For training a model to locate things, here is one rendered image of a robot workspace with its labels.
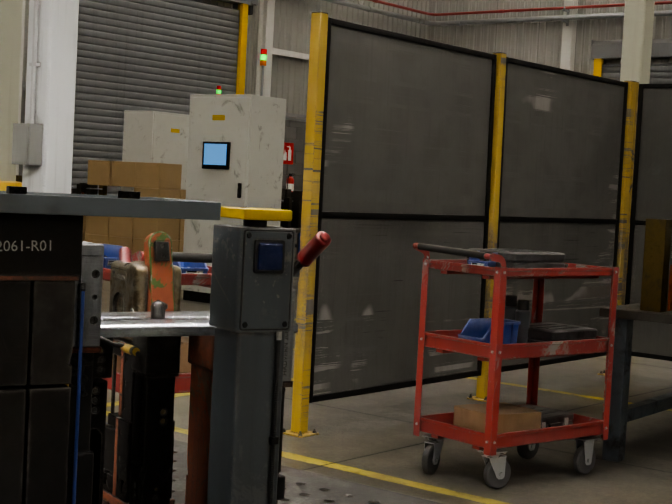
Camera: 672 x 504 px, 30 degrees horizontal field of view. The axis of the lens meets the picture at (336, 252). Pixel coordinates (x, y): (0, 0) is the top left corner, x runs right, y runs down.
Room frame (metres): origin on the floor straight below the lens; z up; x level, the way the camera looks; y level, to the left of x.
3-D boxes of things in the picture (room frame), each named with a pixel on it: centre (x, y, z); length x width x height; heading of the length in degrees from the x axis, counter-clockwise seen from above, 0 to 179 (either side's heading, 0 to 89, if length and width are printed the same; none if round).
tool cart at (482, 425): (5.31, -0.77, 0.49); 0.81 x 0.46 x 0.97; 130
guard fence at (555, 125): (7.22, -0.90, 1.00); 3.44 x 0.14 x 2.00; 142
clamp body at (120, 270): (1.86, 0.28, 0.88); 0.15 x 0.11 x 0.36; 32
